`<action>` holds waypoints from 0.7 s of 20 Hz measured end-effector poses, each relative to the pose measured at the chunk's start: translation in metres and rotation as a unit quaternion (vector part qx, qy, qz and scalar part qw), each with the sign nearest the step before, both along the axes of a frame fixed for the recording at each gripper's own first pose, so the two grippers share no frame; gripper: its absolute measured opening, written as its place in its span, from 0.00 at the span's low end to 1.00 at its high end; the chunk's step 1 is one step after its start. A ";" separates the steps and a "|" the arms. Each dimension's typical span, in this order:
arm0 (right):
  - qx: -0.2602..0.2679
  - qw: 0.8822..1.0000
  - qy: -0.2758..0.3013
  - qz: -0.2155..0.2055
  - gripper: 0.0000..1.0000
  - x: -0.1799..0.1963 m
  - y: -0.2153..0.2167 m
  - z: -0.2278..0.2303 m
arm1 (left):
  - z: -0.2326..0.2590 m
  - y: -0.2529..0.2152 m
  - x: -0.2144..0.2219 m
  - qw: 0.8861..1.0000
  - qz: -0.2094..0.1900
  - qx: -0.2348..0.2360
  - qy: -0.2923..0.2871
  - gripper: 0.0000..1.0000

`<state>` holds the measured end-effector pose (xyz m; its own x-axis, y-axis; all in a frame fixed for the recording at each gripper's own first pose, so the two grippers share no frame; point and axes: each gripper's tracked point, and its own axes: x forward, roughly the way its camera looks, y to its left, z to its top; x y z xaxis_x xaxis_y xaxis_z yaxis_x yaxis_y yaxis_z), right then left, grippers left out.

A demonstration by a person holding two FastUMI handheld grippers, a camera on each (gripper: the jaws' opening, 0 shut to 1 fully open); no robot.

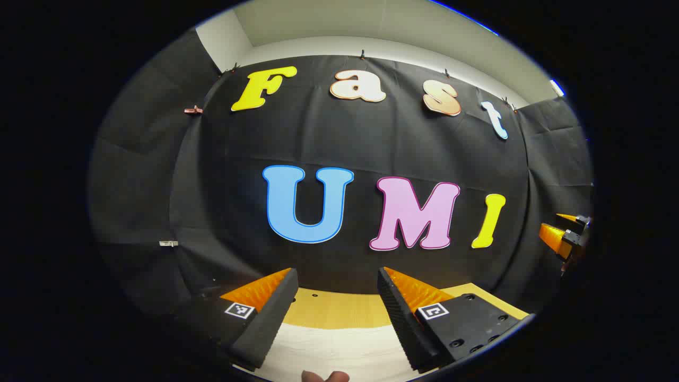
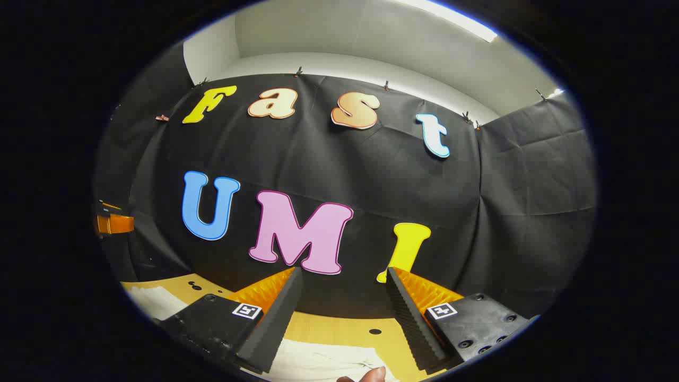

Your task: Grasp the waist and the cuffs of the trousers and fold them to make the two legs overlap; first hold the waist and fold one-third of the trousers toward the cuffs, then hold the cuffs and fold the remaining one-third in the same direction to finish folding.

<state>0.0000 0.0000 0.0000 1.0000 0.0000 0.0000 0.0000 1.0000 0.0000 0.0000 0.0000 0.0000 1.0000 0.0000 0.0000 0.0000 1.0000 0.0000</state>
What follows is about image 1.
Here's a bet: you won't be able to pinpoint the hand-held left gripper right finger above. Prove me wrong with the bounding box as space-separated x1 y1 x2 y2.
377 267 532 374

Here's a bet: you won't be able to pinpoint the black backdrop cloth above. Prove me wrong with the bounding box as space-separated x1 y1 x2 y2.
88 27 594 319

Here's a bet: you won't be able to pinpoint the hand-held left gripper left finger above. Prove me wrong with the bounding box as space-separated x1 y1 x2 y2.
172 268 299 371

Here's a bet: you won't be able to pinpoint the white jeans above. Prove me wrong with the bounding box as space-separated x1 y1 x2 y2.
236 323 425 382

